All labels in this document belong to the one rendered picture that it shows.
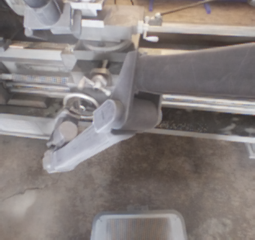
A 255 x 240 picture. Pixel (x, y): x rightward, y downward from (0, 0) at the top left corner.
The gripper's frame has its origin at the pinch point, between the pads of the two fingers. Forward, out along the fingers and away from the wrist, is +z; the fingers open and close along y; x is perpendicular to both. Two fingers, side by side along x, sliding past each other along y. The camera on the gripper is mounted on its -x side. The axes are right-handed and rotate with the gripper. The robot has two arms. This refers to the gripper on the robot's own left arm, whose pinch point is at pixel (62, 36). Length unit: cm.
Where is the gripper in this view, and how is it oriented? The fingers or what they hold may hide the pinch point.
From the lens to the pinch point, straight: 60.1
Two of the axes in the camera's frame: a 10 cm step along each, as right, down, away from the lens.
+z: 0.1, 1.5, 9.9
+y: -10.0, 0.3, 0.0
